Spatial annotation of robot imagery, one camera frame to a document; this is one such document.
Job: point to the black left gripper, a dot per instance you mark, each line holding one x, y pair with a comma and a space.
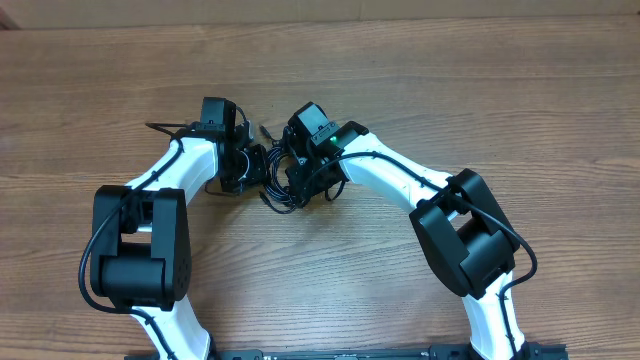
256, 152

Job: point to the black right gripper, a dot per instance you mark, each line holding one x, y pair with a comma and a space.
304, 181

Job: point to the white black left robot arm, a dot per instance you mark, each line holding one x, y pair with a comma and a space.
138, 260

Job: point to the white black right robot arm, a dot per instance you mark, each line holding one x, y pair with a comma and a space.
464, 234

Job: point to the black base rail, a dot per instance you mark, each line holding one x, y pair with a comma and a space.
532, 351

